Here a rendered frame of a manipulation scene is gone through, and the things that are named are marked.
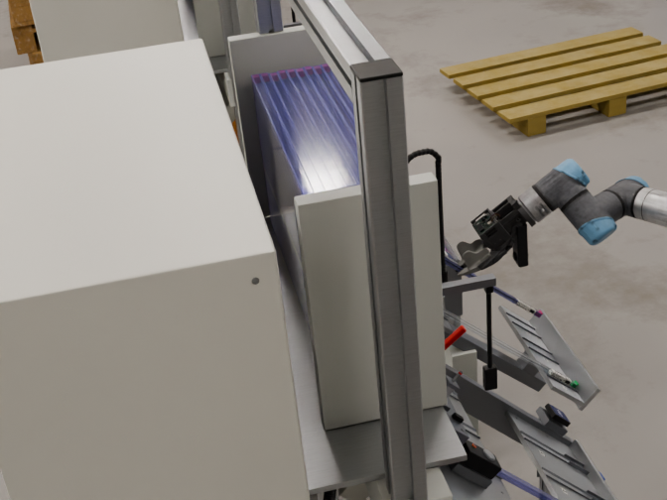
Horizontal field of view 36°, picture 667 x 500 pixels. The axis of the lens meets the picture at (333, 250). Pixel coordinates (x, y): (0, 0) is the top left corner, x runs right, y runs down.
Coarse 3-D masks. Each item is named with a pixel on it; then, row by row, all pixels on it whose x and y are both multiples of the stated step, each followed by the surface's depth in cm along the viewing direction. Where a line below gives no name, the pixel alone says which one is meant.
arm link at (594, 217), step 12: (588, 192) 230; (600, 192) 233; (564, 204) 230; (576, 204) 228; (588, 204) 228; (600, 204) 229; (612, 204) 230; (576, 216) 229; (588, 216) 227; (600, 216) 227; (612, 216) 230; (576, 228) 231; (588, 228) 227; (600, 228) 226; (612, 228) 227; (588, 240) 229; (600, 240) 229
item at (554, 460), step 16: (512, 416) 210; (528, 432) 209; (528, 448) 201; (544, 448) 206; (560, 448) 214; (544, 464) 199; (560, 464) 206; (576, 464) 210; (544, 480) 194; (560, 480) 198; (576, 480) 204; (560, 496) 190; (576, 496) 196; (592, 496) 203
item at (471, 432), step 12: (456, 396) 196; (456, 408) 191; (468, 420) 190; (468, 432) 185; (480, 444) 184; (444, 468) 163; (456, 480) 163; (468, 480) 166; (492, 480) 174; (456, 492) 159; (468, 492) 162; (480, 492) 166; (492, 492) 169; (504, 492) 173
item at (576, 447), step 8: (576, 440) 219; (576, 448) 218; (576, 456) 217; (584, 456) 215; (592, 464) 212; (592, 472) 211; (592, 480) 210; (600, 480) 208; (600, 488) 207; (608, 488) 207; (600, 496) 206; (608, 496) 205
